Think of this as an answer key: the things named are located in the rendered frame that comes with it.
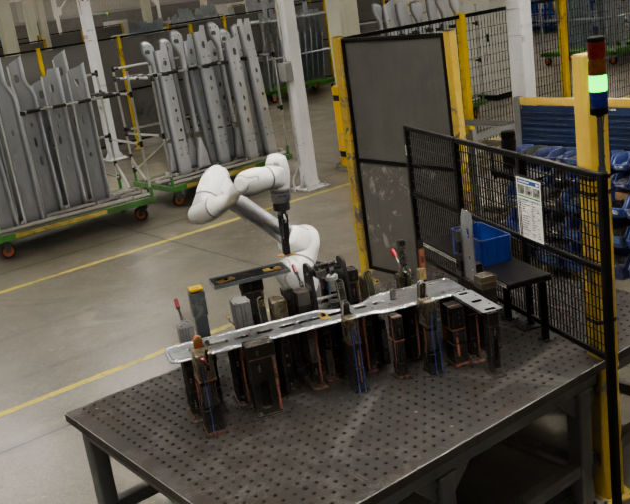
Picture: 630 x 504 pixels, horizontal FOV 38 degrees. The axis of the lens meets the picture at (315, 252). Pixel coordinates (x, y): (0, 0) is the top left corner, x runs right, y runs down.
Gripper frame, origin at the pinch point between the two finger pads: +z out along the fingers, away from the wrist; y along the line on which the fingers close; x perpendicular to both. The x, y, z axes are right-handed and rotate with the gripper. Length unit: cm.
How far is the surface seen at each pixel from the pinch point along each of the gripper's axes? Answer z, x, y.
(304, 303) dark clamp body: 28.1, 5.9, -0.8
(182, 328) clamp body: 28, -51, 7
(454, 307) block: 31, 66, 33
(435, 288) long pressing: 28, 66, 10
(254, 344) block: 31, -24, 36
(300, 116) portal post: -11, 163, -681
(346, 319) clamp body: 27.8, 15.9, 35.0
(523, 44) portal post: -72, 300, -362
